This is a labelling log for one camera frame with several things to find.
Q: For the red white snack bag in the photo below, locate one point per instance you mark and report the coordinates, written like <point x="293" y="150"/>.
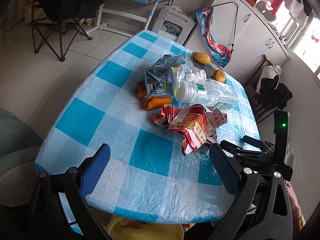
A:
<point x="197" y="124"/>

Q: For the colourful hanging fabric bag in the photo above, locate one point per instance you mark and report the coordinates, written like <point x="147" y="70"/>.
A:
<point x="220" y="54"/>

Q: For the yellow trash bin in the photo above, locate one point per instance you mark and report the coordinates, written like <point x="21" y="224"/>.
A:
<point x="122" y="228"/>

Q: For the white cabinet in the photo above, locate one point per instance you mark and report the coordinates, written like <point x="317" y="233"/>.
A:
<point x="237" y="22"/>

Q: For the speckled yellow mango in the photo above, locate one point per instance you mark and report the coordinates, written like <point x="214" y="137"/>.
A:
<point x="219" y="76"/>

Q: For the grey milk carton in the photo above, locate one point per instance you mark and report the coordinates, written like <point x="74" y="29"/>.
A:
<point x="164" y="77"/>

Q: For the black folding camp chair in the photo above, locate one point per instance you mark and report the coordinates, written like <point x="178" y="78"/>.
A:
<point x="63" y="22"/>

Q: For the blue white checkered tablecloth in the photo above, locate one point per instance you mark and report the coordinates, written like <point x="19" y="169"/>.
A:
<point x="147" y="178"/>

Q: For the yellow mango with dark spot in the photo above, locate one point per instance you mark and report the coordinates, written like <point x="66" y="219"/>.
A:
<point x="202" y="58"/>

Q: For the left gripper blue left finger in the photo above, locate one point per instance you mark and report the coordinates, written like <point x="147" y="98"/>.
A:
<point x="92" y="168"/>

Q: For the black folded chair with clothes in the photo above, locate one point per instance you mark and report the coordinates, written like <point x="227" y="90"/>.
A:
<point x="265" y="91"/>

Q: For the white crumpled tissue upper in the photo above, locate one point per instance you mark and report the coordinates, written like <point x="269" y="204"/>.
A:
<point x="195" y="75"/>

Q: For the orange peel piece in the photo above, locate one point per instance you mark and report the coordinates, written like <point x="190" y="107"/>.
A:
<point x="141" y="89"/>
<point x="150" y="103"/>

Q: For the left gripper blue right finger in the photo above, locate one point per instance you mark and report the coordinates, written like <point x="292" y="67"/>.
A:
<point x="227" y="168"/>

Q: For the clear plastic jar with label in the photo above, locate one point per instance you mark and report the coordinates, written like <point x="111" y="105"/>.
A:
<point x="210" y="93"/>

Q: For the person's right hand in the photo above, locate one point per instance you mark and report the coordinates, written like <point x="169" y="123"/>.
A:
<point x="297" y="216"/>

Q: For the dark glass fruit plate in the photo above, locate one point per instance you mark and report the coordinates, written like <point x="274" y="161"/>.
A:
<point x="208" y="68"/>

